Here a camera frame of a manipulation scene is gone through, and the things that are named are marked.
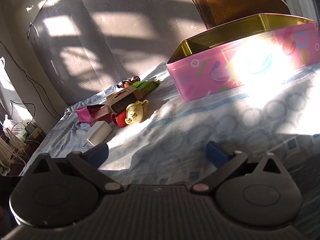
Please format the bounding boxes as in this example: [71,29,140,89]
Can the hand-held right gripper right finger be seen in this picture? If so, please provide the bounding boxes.
[191,141,285,194]

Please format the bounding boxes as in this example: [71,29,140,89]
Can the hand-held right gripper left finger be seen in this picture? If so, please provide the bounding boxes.
[31,142,125,194]

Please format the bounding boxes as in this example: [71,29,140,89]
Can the white power adapter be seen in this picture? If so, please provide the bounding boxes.
[85,121,112,147]

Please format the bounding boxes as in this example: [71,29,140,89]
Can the red round toy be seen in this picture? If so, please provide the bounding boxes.
[111,110,128,128]

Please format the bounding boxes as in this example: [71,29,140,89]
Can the magenta purse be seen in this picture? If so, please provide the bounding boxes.
[75,104,110,124]

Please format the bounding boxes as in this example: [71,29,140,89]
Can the yellow teapot figurine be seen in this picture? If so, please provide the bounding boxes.
[126,99,150,125]

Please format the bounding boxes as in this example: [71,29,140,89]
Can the brown digital clock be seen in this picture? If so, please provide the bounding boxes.
[106,88,143,114]

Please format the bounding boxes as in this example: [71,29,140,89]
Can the pink cookie tin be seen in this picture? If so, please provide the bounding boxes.
[166,13,320,102]

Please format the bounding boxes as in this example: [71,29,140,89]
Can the green box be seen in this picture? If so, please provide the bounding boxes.
[130,79,160,99]

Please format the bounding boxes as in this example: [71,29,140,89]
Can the dark red toy figure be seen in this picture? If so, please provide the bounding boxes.
[117,76,140,89]

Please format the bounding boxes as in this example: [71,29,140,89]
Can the dark wooden bedside table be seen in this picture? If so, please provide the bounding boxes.
[0,134,48,178]

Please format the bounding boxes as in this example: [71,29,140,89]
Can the clear plastic bag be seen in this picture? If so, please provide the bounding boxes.
[2,114,21,140]

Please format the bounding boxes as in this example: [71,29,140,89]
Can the white curtain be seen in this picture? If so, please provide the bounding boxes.
[0,57,15,98]

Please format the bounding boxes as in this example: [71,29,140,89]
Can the long black wall cable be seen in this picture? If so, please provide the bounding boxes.
[0,41,61,118]

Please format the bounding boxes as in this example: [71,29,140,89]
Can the grey woven wall panel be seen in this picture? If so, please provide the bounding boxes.
[26,0,208,106]

